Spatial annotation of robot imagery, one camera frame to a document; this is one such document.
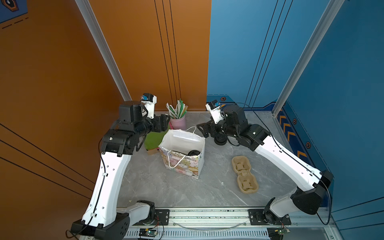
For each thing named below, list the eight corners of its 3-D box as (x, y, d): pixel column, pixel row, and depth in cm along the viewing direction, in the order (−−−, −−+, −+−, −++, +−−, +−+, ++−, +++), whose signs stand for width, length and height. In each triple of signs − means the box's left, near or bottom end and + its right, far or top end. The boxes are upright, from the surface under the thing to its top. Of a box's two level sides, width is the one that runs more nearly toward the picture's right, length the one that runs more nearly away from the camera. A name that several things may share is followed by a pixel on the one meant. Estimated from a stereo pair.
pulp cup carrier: (239, 195, 82) (241, 192, 77) (229, 160, 95) (230, 156, 91) (257, 192, 82) (260, 189, 78) (245, 158, 96) (247, 154, 91)
